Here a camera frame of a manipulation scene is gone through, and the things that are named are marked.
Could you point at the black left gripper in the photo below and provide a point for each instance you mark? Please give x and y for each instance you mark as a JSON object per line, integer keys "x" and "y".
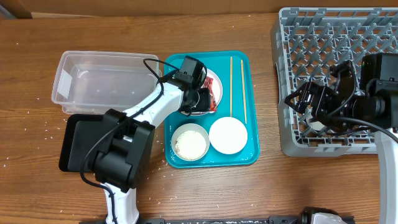
{"x": 204, "y": 104}

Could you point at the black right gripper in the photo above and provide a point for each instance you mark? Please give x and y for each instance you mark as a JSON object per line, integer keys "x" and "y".
{"x": 305, "y": 93}

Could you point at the red snack wrapper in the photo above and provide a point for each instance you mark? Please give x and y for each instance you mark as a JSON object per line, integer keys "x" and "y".
{"x": 208, "y": 84}

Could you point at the white paper cup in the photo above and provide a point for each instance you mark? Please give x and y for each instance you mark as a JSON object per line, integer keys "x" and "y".
{"x": 314, "y": 123}

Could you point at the grey bowl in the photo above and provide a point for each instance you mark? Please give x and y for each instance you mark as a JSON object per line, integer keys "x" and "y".
{"x": 190, "y": 142}

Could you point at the wooden chopstick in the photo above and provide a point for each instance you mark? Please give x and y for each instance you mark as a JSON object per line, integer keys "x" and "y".
{"x": 244, "y": 92}
{"x": 231, "y": 87}

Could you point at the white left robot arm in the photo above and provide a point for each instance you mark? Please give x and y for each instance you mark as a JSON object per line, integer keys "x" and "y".
{"x": 120, "y": 192}

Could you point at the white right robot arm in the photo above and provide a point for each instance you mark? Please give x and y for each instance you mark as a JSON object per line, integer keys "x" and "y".
{"x": 354, "y": 104}

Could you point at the grey dishwasher rack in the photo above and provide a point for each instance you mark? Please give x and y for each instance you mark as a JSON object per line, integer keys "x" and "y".
{"x": 306, "y": 41}

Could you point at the white round plate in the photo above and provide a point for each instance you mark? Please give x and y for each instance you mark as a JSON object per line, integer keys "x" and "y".
{"x": 217, "y": 88}

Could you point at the teal serving tray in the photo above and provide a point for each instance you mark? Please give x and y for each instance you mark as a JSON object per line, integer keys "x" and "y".
{"x": 218, "y": 62}

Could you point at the clear plastic bin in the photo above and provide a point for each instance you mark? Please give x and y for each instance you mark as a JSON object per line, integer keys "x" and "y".
{"x": 92, "y": 82}

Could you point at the black tray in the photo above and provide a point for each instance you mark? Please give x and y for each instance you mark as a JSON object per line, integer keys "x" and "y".
{"x": 77, "y": 143}

